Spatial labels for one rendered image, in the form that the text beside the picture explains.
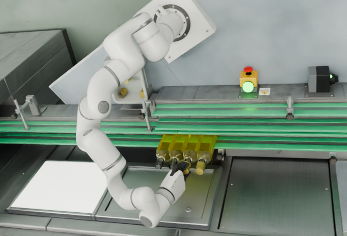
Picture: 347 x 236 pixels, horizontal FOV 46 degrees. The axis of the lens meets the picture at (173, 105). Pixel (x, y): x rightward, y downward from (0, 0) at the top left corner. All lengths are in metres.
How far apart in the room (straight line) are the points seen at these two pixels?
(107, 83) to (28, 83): 1.19
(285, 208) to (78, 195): 0.87
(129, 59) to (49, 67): 1.33
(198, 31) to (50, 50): 1.23
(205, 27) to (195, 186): 0.66
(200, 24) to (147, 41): 0.34
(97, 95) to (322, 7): 0.91
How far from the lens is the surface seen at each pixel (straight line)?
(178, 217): 1.63
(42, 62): 2.60
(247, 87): 1.73
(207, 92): 1.81
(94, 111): 1.31
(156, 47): 1.42
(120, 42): 1.37
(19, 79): 2.42
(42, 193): 1.96
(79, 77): 2.08
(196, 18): 1.68
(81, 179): 1.95
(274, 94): 1.75
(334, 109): 1.69
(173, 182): 1.53
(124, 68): 1.37
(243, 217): 1.65
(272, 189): 1.76
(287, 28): 1.72
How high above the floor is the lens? 2.34
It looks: 54 degrees down
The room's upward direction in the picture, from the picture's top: 155 degrees counter-clockwise
